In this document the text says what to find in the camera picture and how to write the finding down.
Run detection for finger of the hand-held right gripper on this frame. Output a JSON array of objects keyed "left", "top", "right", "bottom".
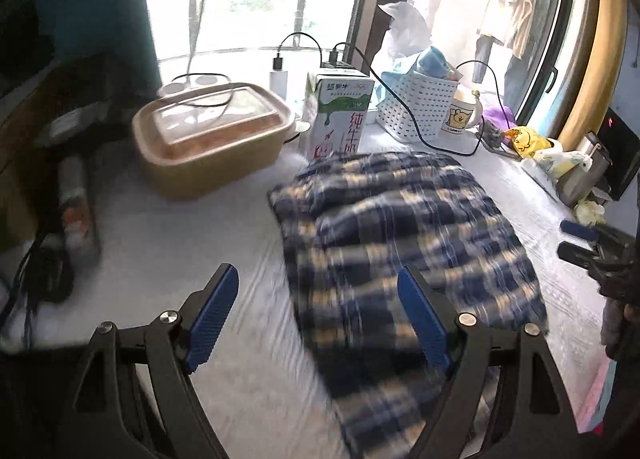
[
  {"left": 560, "top": 220, "right": 602, "bottom": 241},
  {"left": 556, "top": 241, "right": 601, "bottom": 271}
]

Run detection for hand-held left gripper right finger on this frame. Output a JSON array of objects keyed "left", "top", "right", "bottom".
[{"left": 397, "top": 266, "right": 576, "bottom": 459}]

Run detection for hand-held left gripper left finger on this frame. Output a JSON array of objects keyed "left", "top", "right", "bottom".
[{"left": 72, "top": 263, "right": 240, "bottom": 459}]

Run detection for blue plaid pants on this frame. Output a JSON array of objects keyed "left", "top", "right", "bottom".
[{"left": 267, "top": 151, "right": 551, "bottom": 459}]

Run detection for crumpled white tissue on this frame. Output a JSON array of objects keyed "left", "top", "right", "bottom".
[{"left": 574, "top": 200, "right": 607, "bottom": 226}]

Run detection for metal thermos cup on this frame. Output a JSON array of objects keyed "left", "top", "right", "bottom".
[{"left": 556, "top": 131, "right": 614, "bottom": 208}]

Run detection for white yellow plastic item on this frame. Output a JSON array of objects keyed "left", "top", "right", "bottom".
[{"left": 522, "top": 146, "right": 588, "bottom": 184}]

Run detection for black device with red light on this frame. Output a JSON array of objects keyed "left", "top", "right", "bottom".
[{"left": 592, "top": 106, "right": 640, "bottom": 200}]

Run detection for yellow soft toy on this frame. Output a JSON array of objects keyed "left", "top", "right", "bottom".
[{"left": 502, "top": 125, "right": 551, "bottom": 160}]

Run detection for purple cloth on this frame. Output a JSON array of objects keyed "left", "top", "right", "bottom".
[{"left": 482, "top": 105, "right": 516, "bottom": 132}]

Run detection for beige lidded cooking pot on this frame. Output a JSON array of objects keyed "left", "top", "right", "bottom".
[{"left": 132, "top": 82, "right": 297, "bottom": 200}]

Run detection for white mug with bear print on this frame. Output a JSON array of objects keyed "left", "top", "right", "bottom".
[{"left": 440, "top": 90, "right": 483, "bottom": 138}]

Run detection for dark bottle with orange label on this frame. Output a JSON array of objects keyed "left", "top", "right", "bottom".
[{"left": 56, "top": 156, "right": 102, "bottom": 266}]

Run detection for white perforated plastic basket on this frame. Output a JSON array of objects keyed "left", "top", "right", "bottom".
[{"left": 376, "top": 70, "right": 458, "bottom": 142}]

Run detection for blue cloth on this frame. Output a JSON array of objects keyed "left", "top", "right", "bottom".
[{"left": 414, "top": 46, "right": 452, "bottom": 78}]

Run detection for white green milk carton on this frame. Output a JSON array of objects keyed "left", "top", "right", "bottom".
[{"left": 298, "top": 70, "right": 376, "bottom": 162}]

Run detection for hanging beige clothes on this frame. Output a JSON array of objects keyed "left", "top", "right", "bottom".
[{"left": 475, "top": 0, "right": 556, "bottom": 60}]

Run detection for dark grey cylinder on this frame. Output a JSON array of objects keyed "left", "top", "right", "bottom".
[{"left": 34, "top": 105, "right": 110, "bottom": 146}]

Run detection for white plastic bag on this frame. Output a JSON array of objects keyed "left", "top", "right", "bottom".
[{"left": 372, "top": 1, "right": 433, "bottom": 74}]

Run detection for black charger block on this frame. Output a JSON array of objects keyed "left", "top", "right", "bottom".
[{"left": 322, "top": 58, "right": 364, "bottom": 73}]

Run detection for thin grey rod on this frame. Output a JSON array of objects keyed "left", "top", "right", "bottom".
[{"left": 186, "top": 0, "right": 217, "bottom": 84}]

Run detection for dark blue curtain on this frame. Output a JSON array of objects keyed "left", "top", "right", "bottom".
[{"left": 35, "top": 0, "right": 162, "bottom": 90}]

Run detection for black adapter with cables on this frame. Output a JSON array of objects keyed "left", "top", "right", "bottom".
[{"left": 0, "top": 219, "right": 77, "bottom": 340}]

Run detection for black cable behind mug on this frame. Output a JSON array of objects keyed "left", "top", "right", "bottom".
[{"left": 456, "top": 60, "right": 502, "bottom": 110}]

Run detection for long black cable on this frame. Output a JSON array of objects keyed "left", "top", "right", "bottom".
[{"left": 330, "top": 41, "right": 485, "bottom": 158}]

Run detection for short black charging cable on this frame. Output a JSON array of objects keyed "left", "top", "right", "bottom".
[{"left": 272, "top": 32, "right": 324, "bottom": 70}]

